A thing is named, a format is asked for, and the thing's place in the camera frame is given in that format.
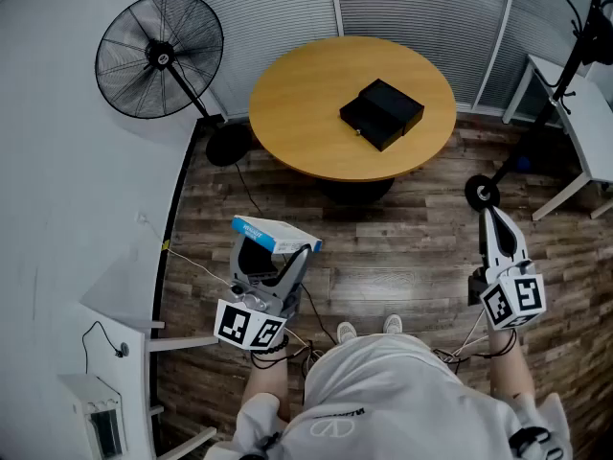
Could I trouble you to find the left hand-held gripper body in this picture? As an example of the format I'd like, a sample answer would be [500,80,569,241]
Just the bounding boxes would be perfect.
[214,275,304,352]

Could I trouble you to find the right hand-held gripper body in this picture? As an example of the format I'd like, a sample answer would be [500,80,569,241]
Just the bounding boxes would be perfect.
[467,260,547,331]

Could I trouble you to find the blue white packet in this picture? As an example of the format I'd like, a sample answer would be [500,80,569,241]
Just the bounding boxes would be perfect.
[231,215,324,255]

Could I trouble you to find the black drawer box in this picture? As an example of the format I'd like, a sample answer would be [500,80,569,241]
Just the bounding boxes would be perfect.
[339,78,425,153]

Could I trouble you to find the person's right forearm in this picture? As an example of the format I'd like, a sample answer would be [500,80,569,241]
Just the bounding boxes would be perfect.
[487,328,537,402]

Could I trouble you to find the person's left forearm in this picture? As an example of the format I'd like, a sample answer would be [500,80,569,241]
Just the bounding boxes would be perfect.
[241,347,292,424]

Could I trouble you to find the black table base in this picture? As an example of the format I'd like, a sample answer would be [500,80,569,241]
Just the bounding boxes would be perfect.
[318,175,397,206]

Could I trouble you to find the black electric scooter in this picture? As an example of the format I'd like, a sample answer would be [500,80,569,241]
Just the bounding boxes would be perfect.
[464,0,613,213]

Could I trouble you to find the person's white shirt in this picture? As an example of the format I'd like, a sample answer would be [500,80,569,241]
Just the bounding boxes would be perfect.
[205,333,574,460]

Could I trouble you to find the white appliance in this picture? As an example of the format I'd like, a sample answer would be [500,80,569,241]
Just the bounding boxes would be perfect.
[57,374,129,460]

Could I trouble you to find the black standing fan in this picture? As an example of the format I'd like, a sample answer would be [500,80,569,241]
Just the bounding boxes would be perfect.
[94,0,253,168]

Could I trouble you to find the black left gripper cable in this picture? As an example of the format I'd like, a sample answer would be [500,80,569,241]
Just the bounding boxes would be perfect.
[251,283,337,378]

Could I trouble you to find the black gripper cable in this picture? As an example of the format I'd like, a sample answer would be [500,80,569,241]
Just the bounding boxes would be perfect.
[251,283,337,378]
[433,328,518,366]

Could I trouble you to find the black bead bracelet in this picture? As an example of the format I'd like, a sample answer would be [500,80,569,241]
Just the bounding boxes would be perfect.
[251,333,291,357]

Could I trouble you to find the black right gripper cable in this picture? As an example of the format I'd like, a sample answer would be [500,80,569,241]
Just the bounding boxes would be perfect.
[433,328,518,366]

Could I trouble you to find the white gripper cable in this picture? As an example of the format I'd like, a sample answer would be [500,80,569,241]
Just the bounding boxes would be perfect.
[449,310,489,363]

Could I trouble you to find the black fan power cable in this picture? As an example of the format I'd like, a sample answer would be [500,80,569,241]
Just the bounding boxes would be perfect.
[233,163,264,218]

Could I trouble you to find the black harness strap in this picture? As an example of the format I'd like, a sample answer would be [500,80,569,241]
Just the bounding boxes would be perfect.
[508,426,564,460]
[241,431,284,460]

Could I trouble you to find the black desk cable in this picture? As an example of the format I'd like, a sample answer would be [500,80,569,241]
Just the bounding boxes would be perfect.
[80,321,126,376]

